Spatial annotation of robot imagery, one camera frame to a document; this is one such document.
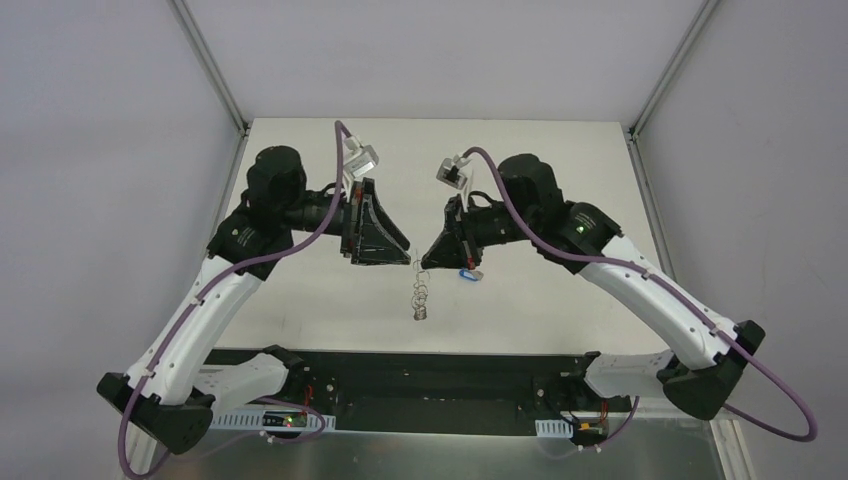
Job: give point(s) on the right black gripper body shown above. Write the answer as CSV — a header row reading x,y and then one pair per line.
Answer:
x,y
454,226

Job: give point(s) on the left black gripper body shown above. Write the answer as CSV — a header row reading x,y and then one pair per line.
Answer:
x,y
356,223

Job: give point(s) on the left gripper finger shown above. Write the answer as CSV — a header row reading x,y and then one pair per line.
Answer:
x,y
376,227
380,256

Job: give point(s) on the blue tagged key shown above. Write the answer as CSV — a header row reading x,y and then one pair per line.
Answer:
x,y
473,275

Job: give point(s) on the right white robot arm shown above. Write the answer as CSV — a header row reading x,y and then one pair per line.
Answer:
x,y
698,371

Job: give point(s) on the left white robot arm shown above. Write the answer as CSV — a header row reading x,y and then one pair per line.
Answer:
x,y
165,393

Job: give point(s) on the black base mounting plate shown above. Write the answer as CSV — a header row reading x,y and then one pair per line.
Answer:
x,y
500,395

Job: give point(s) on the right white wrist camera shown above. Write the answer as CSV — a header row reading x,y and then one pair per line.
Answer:
x,y
457,173

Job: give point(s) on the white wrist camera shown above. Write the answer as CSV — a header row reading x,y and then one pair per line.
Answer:
x,y
457,173
360,158

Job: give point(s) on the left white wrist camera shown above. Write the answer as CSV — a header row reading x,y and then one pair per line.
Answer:
x,y
360,158

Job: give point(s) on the right white cable duct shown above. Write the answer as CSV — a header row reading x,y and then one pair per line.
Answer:
x,y
553,429

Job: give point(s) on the white cable duct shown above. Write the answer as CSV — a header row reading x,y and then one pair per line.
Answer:
x,y
277,420
553,429

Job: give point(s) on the left white cable duct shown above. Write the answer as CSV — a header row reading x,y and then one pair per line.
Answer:
x,y
277,420

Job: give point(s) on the left aluminium frame post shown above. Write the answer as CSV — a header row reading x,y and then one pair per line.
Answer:
x,y
200,48

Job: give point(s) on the aluminium frame post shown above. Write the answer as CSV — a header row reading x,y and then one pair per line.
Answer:
x,y
200,48
674,65

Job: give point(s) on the right aluminium frame post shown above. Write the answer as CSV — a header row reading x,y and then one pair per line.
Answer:
x,y
674,65

